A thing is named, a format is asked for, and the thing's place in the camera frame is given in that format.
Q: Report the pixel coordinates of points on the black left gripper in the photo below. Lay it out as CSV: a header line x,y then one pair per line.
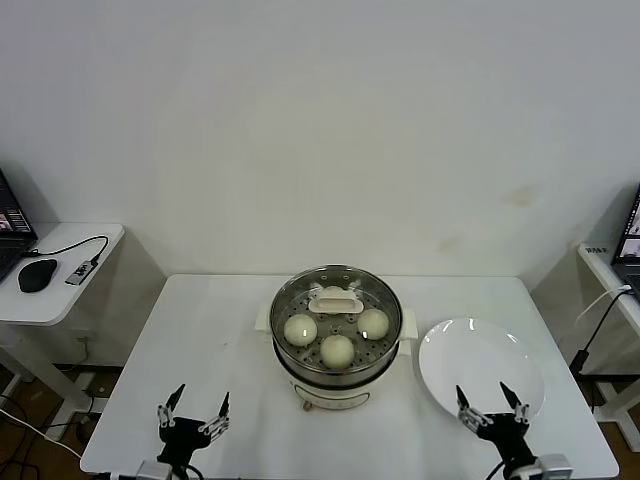
x,y
182,437

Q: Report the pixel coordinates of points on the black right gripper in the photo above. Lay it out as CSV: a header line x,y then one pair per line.
x,y
507,435

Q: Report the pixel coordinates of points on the round glass pot lid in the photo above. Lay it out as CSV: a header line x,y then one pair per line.
x,y
335,305

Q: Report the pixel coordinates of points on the stainless steel steamer basket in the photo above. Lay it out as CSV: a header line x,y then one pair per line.
x,y
300,360

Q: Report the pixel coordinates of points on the round white plate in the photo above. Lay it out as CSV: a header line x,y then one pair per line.
x,y
475,360

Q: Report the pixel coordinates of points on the cream electric cooking pot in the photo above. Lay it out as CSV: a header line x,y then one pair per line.
x,y
330,395

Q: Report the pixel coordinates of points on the white side table with mouse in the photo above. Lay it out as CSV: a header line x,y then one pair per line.
x,y
60,300

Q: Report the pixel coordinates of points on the grey usb hub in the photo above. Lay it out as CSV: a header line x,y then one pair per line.
x,y
81,272

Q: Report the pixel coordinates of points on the small printed table sticker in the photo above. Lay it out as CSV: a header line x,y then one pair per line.
x,y
596,250

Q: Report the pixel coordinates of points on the black computer mouse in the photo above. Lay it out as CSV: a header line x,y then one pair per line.
x,y
36,276

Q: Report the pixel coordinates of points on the black laptop with pink windows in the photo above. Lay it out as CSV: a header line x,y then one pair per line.
x,y
631,235

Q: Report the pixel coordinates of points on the black laptop beside mouse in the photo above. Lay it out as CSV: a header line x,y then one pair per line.
x,y
12,235

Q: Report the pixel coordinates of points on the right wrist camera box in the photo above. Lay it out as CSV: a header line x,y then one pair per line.
x,y
552,466

